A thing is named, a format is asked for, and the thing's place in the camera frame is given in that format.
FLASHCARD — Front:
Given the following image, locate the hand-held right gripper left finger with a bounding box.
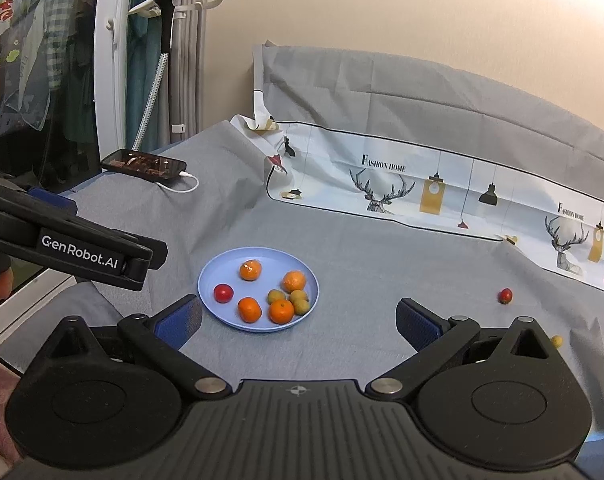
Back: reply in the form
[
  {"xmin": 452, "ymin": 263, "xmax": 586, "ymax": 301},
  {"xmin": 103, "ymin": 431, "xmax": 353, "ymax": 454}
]
[{"xmin": 29, "ymin": 294, "xmax": 233, "ymax": 402}]

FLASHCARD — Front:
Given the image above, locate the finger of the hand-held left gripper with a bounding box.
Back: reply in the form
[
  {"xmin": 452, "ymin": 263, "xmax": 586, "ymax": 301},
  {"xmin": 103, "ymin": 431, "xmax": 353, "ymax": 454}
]
[
  {"xmin": 0, "ymin": 169, "xmax": 169, "ymax": 292},
  {"xmin": 27, "ymin": 187, "xmax": 79, "ymax": 217}
]

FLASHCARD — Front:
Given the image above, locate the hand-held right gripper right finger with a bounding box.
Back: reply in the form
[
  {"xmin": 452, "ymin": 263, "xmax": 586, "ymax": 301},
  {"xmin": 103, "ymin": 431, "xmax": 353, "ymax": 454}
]
[{"xmin": 366, "ymin": 298, "xmax": 570, "ymax": 401}]

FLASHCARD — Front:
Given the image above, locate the light blue plate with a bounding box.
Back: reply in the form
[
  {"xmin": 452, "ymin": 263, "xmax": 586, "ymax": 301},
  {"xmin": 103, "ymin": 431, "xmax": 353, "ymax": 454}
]
[{"xmin": 197, "ymin": 246, "xmax": 321, "ymax": 333}]

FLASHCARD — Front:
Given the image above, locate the black smartphone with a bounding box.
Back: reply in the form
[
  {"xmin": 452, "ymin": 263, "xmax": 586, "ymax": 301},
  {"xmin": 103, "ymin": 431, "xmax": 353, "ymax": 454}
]
[{"xmin": 101, "ymin": 149, "xmax": 188, "ymax": 182}]

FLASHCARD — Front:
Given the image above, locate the teal garment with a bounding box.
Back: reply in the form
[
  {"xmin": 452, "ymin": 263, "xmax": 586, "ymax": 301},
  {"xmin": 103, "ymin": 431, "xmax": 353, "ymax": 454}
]
[{"xmin": 126, "ymin": 0, "xmax": 160, "ymax": 128}]

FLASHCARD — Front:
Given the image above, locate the plaid shirt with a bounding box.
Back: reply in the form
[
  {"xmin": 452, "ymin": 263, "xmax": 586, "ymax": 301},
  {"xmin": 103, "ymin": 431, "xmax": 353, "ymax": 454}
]
[{"xmin": 0, "ymin": 0, "xmax": 84, "ymax": 128}]

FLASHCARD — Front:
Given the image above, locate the black garment steamer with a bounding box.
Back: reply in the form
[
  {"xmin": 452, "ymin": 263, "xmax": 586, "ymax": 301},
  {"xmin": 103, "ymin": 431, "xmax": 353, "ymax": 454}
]
[{"xmin": 131, "ymin": 0, "xmax": 184, "ymax": 152}]

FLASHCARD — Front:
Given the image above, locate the white charging cable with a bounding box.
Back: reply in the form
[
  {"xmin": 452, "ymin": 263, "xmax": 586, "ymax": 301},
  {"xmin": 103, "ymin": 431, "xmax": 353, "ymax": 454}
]
[{"xmin": 154, "ymin": 170, "xmax": 200, "ymax": 195}]

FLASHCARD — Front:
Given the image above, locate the white door frame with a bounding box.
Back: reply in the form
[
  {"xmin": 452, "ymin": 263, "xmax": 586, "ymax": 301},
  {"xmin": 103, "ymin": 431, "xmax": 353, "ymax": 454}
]
[{"xmin": 93, "ymin": 0, "xmax": 134, "ymax": 162}]

